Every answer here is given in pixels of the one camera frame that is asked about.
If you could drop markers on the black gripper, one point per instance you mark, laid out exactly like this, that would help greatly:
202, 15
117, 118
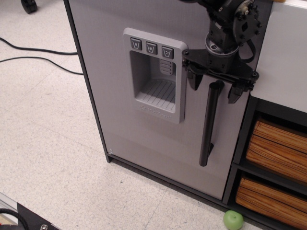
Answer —
221, 64

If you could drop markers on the black bar door handle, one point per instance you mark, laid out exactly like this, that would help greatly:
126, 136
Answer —
207, 146

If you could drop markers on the grey toy fridge door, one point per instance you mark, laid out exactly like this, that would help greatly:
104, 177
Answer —
165, 148

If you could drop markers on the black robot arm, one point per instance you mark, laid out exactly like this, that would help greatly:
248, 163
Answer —
228, 46

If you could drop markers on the dark grey fridge cabinet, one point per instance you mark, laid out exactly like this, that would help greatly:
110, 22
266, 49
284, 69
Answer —
240, 167

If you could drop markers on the grey water dispenser panel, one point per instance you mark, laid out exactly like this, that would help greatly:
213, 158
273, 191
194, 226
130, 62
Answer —
157, 81

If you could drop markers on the white sink front panel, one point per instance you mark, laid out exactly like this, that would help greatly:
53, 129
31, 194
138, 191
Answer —
282, 63

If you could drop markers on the upper wooden striped basket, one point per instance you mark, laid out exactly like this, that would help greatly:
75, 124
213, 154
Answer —
279, 149

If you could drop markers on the wooden striped basket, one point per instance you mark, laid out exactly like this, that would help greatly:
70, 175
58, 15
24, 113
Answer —
272, 202
279, 149

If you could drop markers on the green toy apple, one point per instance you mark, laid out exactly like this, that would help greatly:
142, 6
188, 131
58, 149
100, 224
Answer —
233, 220

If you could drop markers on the lower wooden striped basket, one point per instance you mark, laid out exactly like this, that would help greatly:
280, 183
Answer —
272, 202

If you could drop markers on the black caster wheel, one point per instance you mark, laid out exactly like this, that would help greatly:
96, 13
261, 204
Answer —
29, 6

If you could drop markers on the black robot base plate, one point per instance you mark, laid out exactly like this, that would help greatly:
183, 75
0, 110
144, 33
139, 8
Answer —
26, 220

